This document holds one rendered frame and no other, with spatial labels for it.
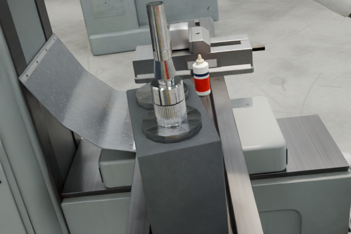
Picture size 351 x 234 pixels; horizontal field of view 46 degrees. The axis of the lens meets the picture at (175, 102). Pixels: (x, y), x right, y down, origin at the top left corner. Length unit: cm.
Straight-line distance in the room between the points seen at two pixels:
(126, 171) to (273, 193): 40
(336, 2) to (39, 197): 85
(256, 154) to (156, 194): 52
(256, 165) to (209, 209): 48
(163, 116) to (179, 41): 64
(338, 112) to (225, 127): 191
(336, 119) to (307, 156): 155
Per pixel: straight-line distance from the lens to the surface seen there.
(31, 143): 108
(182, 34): 121
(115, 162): 110
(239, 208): 75
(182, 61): 120
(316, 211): 125
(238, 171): 83
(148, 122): 62
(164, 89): 57
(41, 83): 107
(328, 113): 281
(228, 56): 120
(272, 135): 113
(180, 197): 63
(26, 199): 115
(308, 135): 130
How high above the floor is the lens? 142
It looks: 28 degrees down
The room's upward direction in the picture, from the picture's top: 8 degrees counter-clockwise
